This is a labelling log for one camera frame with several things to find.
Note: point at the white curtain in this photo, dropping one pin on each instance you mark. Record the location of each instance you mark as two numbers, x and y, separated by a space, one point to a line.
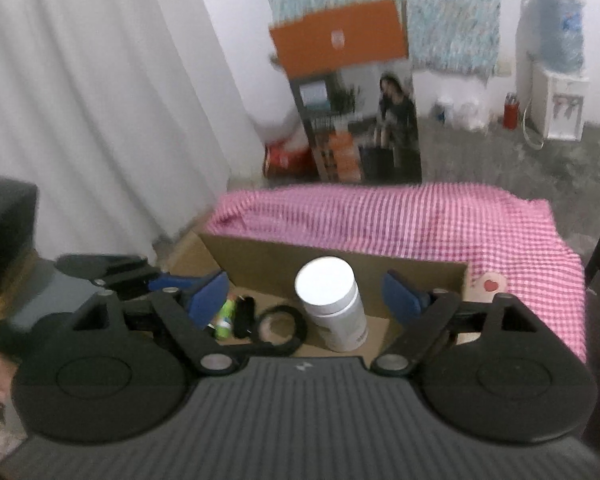
105 110

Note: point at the green glue stick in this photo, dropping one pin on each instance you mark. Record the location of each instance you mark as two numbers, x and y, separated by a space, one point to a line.
225 322

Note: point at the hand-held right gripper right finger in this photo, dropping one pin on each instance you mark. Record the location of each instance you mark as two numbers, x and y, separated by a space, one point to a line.
400 302

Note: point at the black tape roll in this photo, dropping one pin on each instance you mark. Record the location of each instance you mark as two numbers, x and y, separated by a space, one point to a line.
279 309

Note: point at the floral wall cloth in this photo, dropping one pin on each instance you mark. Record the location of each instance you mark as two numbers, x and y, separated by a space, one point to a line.
455 10

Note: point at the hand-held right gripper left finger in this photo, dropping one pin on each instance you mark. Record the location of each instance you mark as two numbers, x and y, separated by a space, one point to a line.
207 305

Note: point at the wooden piece with red heart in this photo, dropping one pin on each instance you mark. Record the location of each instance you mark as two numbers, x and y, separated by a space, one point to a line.
489 287

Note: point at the white water dispenser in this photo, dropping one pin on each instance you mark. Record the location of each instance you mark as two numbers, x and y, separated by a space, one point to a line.
565 110

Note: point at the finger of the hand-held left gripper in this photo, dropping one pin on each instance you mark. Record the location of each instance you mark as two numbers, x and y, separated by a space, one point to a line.
105 267

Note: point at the brown cardboard box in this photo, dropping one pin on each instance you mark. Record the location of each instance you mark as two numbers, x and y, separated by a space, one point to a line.
260 265

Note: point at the red thermos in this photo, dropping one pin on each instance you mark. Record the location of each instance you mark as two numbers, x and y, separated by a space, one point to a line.
511 112

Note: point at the tall printed carton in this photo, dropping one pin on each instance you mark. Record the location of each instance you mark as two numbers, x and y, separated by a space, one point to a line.
330 35

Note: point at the wall socket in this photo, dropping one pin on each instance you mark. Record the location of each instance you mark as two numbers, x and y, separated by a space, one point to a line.
503 69

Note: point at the blue water jug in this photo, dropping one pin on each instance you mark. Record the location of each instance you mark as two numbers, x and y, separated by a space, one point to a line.
560 30

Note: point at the pink checkered cloth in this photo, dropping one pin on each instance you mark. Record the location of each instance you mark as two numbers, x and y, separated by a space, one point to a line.
380 220

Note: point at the black oval case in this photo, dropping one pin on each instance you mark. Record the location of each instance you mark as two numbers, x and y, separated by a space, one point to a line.
244 317

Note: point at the white capped supplement bottle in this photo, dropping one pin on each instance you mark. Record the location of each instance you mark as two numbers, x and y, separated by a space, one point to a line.
330 310

